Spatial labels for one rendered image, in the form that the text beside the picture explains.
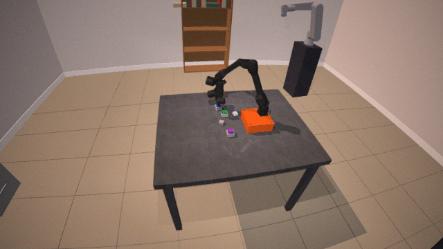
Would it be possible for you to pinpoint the purple button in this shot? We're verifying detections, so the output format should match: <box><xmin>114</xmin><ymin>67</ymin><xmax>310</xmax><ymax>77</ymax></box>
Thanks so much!
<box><xmin>226</xmin><ymin>129</ymin><xmax>235</xmax><ymax>137</ymax></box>

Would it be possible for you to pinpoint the green button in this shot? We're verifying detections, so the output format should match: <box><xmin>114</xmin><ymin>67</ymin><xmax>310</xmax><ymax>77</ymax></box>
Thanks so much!
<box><xmin>221</xmin><ymin>110</ymin><xmax>228</xmax><ymax>118</ymax></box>

